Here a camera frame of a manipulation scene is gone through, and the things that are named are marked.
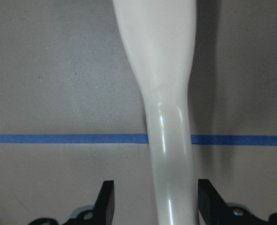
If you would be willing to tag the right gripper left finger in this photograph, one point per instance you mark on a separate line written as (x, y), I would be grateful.
(103, 211)

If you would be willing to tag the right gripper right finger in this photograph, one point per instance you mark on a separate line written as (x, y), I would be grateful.
(212, 207)

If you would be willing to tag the beige hand brush black bristles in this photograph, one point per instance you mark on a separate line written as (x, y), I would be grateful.
(159, 40)

